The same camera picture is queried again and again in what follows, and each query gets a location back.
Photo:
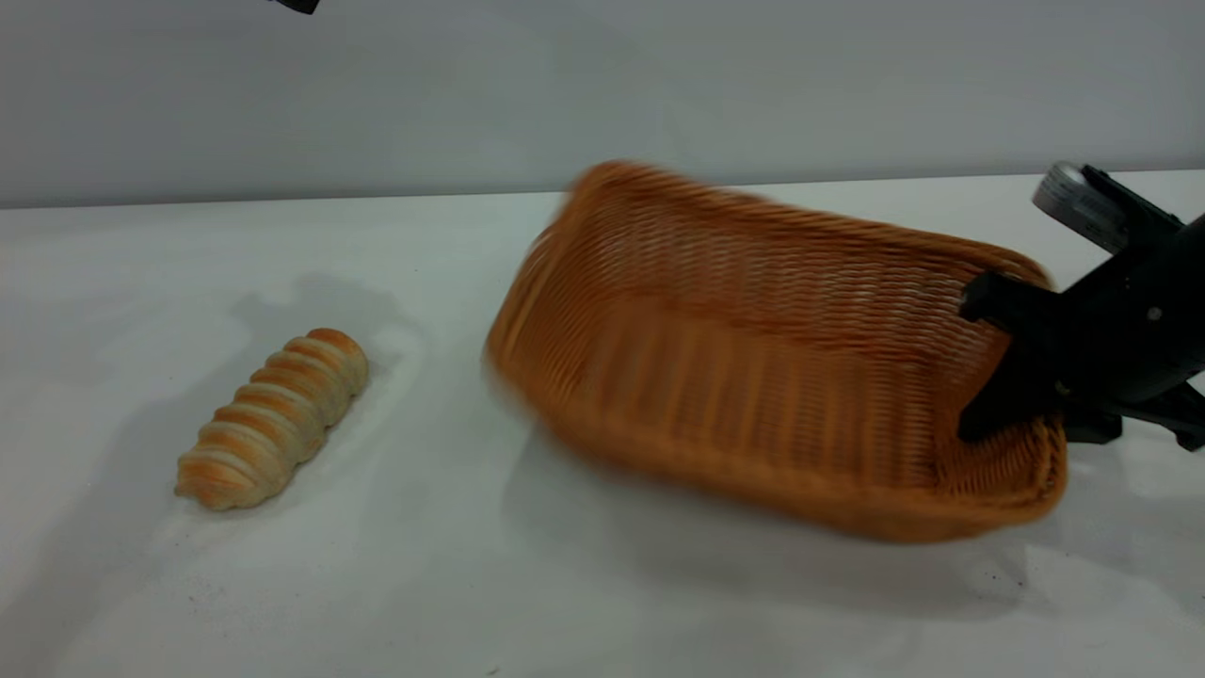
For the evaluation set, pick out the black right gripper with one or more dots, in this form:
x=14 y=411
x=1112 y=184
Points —
x=1130 y=339

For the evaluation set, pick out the orange wicker basket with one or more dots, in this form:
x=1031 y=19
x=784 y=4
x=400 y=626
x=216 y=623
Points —
x=753 y=377

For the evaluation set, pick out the ridged bread roll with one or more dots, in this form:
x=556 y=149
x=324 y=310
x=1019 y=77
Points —
x=273 y=419

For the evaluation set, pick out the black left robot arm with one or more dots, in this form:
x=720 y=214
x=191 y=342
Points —
x=299 y=5

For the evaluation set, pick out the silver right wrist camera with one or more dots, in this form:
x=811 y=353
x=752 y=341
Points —
x=1073 y=202

